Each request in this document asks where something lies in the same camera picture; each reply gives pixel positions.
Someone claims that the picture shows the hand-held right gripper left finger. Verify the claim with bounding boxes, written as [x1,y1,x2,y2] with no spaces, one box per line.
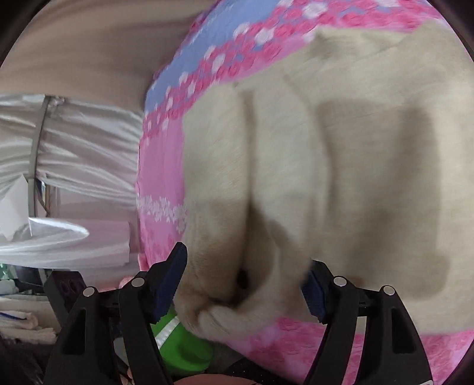
[44,241,188,385]

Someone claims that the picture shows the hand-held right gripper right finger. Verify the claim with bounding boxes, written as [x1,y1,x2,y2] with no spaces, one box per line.
[301,260,434,385]

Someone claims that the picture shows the beige dotted sweater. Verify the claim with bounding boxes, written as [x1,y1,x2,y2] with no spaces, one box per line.
[174,28,474,343]

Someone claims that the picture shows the green plastic object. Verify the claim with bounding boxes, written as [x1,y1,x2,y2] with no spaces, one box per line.
[150,309,213,373]

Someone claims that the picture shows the black box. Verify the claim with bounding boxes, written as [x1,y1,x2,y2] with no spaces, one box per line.
[42,271,87,326]

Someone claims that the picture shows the pink floral blanket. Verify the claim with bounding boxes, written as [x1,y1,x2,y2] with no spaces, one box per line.
[135,0,474,385]

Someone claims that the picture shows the folded white cloths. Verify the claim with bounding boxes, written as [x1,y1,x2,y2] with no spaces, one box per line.
[0,296,58,343]

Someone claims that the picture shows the white curtain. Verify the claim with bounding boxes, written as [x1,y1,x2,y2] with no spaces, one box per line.
[0,92,145,271]

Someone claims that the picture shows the beige curtain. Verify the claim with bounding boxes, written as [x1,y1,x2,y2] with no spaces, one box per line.
[0,0,219,112]

